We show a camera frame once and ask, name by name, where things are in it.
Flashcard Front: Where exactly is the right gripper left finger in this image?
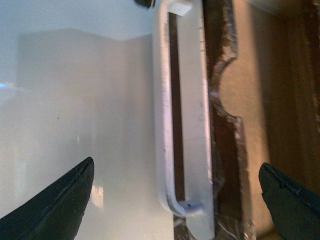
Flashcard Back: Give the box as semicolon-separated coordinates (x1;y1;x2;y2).
0;157;95;240

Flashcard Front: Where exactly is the wooden drawer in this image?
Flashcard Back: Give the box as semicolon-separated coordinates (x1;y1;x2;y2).
172;0;320;240

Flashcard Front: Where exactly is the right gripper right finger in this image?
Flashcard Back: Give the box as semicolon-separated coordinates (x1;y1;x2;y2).
258;162;320;240

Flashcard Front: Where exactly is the white drawer handle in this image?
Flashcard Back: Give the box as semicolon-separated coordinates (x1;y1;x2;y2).
152;0;215;240

